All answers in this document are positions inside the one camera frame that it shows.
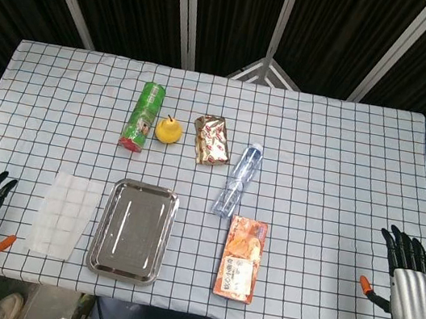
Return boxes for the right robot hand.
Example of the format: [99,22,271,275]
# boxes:
[353,220,426,319]

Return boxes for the white paper sheet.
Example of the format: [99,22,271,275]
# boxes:
[19,166,106,265]

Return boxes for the stainless steel tray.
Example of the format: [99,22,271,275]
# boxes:
[83,174,184,291]

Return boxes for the beige shoe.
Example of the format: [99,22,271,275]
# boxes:
[0,289,27,319]

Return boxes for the checkered white tablecloth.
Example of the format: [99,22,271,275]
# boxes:
[0,35,426,319]

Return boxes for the orange cookie box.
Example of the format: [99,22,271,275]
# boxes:
[211,213,270,306]

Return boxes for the clear plastic water bottle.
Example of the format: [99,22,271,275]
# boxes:
[209,136,266,224]

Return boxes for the green chips can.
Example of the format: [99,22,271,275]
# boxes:
[116,78,168,158]

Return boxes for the yellow pear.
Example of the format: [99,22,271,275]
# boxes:
[152,113,186,147]

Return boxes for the gold foil snack pack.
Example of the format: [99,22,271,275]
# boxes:
[188,111,238,170]

